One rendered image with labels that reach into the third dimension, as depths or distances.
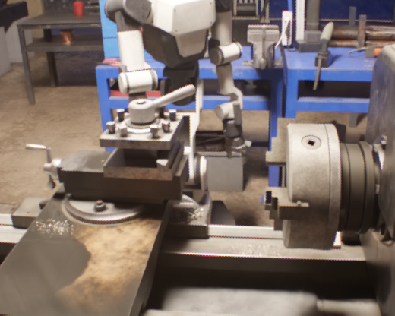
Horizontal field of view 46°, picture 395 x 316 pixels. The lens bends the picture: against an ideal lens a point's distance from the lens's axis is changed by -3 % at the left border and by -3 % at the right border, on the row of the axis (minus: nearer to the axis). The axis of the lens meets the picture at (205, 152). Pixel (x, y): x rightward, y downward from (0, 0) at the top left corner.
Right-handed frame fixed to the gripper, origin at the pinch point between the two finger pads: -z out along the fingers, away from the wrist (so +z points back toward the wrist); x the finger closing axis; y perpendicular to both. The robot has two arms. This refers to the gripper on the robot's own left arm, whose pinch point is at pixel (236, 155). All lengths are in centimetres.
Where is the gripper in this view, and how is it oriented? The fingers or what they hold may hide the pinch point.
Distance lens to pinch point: 225.6
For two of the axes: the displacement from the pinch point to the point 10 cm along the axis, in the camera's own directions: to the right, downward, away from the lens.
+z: -1.5, -9.2, -3.6
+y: 8.0, -3.3, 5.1
